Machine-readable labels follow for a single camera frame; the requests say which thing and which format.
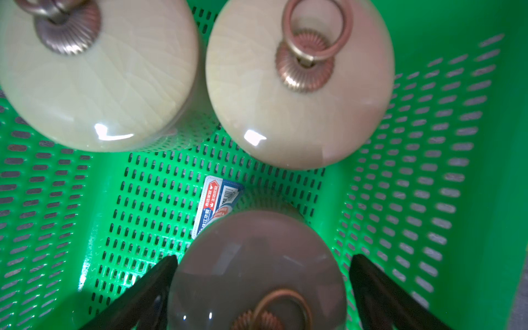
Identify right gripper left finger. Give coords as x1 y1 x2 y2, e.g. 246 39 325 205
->
82 255 178 329

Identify beige canister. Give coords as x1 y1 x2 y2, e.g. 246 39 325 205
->
206 1 395 169
1 1 217 153

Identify green plastic basket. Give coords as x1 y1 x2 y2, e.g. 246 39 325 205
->
1 1 527 329

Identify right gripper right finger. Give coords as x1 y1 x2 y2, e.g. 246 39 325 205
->
349 254 449 330

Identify green canister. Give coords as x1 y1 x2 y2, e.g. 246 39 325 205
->
167 206 347 329

